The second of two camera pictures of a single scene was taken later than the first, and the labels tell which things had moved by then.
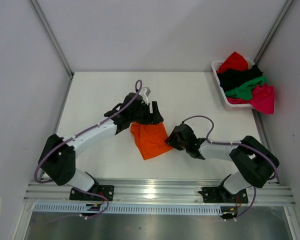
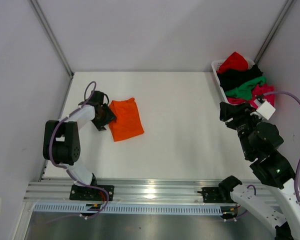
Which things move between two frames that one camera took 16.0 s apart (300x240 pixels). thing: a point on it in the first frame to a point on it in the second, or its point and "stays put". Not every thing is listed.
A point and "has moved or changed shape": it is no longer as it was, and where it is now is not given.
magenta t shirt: [262, 99] stays put
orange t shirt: [150, 139] has moved or changed shape
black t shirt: [231, 79] stays put
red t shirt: [234, 61] stays put
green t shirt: [244, 91] stays put
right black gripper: [176, 137] to [239, 120]
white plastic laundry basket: [228, 105] stays put
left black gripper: [154, 118] to [110, 116]
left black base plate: [107, 191] stays put
